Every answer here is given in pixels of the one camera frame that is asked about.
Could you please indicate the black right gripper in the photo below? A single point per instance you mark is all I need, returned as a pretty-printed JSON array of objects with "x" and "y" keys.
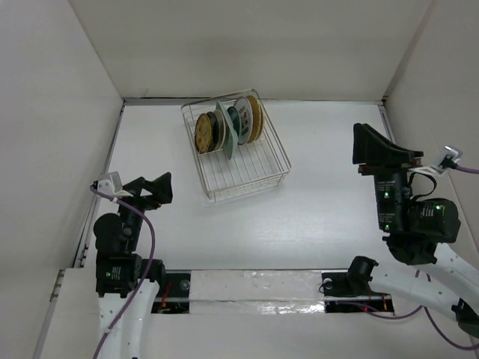
[{"x": 378, "y": 155}]

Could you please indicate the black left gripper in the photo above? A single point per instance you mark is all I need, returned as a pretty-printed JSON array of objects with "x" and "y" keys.
[{"x": 159, "y": 188}]

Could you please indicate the yellow brown patterned plate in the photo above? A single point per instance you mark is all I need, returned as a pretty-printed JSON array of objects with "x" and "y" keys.
[{"x": 203, "y": 133}]

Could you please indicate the light green rectangular dish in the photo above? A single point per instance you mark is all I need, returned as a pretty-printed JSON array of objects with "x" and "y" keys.
[{"x": 231, "y": 137}]

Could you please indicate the cream plate brown smear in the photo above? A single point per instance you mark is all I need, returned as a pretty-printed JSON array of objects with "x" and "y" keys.
[{"x": 223, "y": 129}]

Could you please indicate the white plate red characters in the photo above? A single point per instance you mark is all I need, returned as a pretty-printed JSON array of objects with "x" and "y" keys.
[{"x": 243, "y": 106}]

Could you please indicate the yellow woven pattern plate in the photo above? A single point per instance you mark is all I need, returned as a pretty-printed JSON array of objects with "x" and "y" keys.
[{"x": 257, "y": 118}]

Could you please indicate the blue floral round plate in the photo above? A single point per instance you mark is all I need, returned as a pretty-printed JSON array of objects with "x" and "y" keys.
[{"x": 235, "y": 119}]

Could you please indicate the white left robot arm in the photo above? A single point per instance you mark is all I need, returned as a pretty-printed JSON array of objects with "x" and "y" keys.
[{"x": 126, "y": 283}]

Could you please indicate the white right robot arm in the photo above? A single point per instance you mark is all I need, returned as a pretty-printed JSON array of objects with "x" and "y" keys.
[{"x": 419, "y": 231}]

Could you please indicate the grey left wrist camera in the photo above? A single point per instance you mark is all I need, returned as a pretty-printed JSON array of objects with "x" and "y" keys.
[{"x": 109, "y": 184}]

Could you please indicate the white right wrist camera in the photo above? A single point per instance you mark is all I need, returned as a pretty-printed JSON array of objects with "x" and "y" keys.
[{"x": 448, "y": 159}]

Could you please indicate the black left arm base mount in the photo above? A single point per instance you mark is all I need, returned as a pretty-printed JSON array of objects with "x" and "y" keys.
[{"x": 173, "y": 296}]

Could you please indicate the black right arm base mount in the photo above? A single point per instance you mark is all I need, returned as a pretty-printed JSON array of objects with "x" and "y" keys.
[{"x": 340, "y": 297}]

